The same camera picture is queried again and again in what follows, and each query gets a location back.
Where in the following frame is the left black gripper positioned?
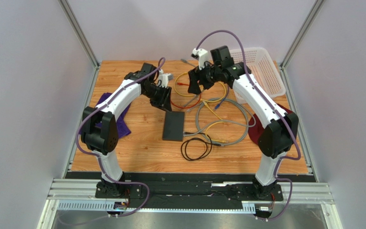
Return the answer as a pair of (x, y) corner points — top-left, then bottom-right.
(143, 85), (173, 113)

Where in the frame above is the red ethernet cable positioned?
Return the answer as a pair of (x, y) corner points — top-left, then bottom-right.
(170, 82), (202, 110)

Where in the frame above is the black network switch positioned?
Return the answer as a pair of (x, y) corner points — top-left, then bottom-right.
(162, 111), (185, 142)

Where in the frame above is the blue ethernet cable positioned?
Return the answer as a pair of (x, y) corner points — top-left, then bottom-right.
(214, 85), (230, 110)

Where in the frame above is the grey ethernet cable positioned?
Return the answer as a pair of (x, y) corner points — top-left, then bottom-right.
(180, 58), (257, 146)

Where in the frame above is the purple cloth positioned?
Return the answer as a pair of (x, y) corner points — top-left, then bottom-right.
(96, 93), (131, 138)

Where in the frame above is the black ethernet cable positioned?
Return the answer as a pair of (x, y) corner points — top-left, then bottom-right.
(180, 131), (222, 161)

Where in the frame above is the white plastic basket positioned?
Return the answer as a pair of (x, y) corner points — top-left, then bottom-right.
(244, 47), (287, 104)

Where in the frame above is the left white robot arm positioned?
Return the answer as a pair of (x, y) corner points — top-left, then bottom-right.
(78, 63), (173, 194)

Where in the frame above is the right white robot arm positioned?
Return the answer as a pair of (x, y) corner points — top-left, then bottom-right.
(188, 46), (298, 192)

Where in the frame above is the dark red cap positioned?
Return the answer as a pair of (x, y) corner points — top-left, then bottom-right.
(247, 103), (295, 145)

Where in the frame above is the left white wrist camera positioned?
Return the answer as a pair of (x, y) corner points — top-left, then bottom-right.
(157, 73), (173, 87)

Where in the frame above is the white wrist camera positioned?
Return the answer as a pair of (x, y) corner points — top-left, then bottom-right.
(191, 48), (209, 70)
(157, 73), (173, 87)

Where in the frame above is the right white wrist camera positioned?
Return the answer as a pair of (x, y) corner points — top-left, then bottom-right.
(191, 48), (209, 70)

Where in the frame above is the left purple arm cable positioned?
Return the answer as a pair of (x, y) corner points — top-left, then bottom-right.
(75, 57), (166, 218)

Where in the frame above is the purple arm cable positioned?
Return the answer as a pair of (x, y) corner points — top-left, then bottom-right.
(195, 30), (302, 221)
(75, 57), (166, 218)

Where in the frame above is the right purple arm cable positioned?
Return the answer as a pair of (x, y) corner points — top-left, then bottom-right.
(195, 30), (302, 221)

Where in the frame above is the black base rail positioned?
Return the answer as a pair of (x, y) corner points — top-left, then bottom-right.
(65, 171), (317, 210)

